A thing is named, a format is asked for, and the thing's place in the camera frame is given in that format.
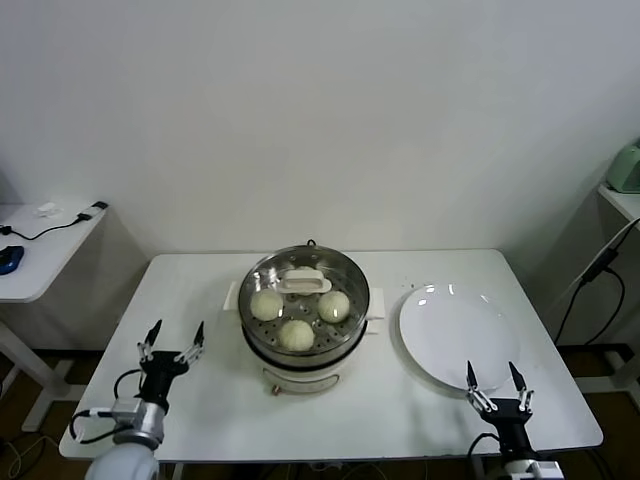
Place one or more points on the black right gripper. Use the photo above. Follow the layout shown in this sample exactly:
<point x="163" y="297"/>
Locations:
<point x="510" y="415"/>

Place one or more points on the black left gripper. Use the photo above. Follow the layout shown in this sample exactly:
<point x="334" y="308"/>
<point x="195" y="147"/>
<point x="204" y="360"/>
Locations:
<point x="160" y="370"/>

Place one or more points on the round glass pot lid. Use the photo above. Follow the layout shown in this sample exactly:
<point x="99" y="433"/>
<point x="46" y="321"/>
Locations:
<point x="305" y="282"/>

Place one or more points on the stainless steel steamer basket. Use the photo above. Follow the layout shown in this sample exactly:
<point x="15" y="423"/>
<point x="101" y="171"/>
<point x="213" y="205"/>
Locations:
<point x="378" y="302"/>

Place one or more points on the white round plate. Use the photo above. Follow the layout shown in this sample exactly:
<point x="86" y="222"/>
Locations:
<point x="450" y="330"/>

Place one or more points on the white electric pot base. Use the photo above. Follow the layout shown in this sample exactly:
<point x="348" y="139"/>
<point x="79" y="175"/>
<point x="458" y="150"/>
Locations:
<point x="300" y="380"/>

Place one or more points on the white side table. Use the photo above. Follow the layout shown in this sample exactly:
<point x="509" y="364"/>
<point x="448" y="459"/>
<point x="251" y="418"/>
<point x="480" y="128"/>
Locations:
<point x="50" y="260"/>

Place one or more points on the blue computer mouse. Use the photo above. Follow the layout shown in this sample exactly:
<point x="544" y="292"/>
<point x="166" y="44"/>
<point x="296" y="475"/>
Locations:
<point x="11" y="260"/>

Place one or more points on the small white crumpled tissue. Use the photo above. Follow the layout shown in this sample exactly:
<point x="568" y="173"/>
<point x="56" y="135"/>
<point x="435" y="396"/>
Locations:
<point x="49" y="210"/>

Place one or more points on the white side desk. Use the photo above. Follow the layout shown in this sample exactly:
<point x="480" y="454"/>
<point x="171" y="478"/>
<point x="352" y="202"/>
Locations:
<point x="625" y="202"/>

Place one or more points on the mint green appliance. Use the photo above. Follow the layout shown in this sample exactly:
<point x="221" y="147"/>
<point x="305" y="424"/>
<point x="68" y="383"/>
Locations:
<point x="627" y="170"/>

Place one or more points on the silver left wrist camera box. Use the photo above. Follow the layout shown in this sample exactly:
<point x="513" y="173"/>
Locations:
<point x="127" y="411"/>

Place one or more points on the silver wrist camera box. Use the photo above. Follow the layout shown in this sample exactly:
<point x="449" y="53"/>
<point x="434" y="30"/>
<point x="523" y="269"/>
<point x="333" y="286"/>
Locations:
<point x="547" y="470"/>
<point x="127" y="411"/>

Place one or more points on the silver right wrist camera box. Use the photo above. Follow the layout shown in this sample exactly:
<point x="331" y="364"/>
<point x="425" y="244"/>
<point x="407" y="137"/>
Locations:
<point x="547" y="470"/>

